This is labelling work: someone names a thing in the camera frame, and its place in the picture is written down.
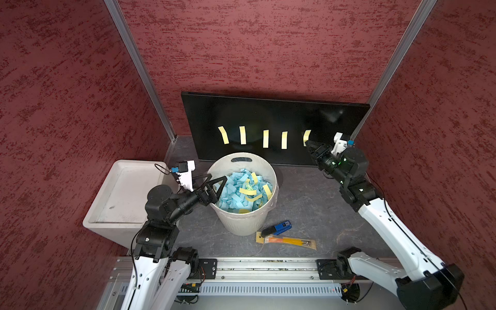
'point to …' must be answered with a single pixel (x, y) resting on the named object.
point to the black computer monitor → (214, 125)
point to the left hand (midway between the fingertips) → (218, 181)
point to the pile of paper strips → (245, 192)
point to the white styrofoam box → (117, 212)
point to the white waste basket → (244, 224)
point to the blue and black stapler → (276, 229)
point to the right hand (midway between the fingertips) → (302, 146)
